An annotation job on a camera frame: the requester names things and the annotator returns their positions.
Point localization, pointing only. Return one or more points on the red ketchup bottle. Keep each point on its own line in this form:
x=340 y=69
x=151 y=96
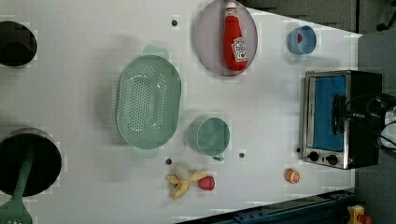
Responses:
x=234 y=47

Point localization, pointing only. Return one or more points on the red strawberry in bowl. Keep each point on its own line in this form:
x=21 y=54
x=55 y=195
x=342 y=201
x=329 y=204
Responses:
x=299 y=38

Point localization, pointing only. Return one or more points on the yellow toy on floor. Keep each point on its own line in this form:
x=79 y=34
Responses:
x=358 y=216

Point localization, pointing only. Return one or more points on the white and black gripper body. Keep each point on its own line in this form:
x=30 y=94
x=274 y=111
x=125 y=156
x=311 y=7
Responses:
x=358 y=115

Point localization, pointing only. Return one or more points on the green colander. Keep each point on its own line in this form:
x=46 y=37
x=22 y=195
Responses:
x=148 y=102

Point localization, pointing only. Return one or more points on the red toy strawberry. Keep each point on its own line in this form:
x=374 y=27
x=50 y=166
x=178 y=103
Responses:
x=207 y=183

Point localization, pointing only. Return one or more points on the grey round plate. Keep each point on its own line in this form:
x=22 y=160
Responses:
x=209 y=32

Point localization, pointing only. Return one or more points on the blue bowl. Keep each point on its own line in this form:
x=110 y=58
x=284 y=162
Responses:
x=307 y=45

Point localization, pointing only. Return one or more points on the black pot with spatula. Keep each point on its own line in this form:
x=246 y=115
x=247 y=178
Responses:
x=46 y=162

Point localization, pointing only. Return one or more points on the green spatula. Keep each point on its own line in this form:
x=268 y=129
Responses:
x=14 y=210

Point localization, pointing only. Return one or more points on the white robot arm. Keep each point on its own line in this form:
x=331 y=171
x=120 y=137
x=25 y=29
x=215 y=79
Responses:
x=383 y=129

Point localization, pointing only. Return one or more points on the silver toaster oven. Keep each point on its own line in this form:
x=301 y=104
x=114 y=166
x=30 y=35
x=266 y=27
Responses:
x=329 y=139

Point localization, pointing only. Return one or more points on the green mug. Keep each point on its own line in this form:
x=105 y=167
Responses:
x=209 y=136

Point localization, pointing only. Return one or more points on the orange half toy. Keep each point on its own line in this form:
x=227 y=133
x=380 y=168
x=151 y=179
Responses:
x=292 y=176

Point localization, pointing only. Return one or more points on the peeled toy banana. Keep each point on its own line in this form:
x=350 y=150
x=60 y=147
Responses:
x=182 y=180

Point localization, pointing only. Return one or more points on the black round container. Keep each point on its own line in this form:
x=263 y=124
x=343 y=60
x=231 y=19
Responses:
x=18 y=45

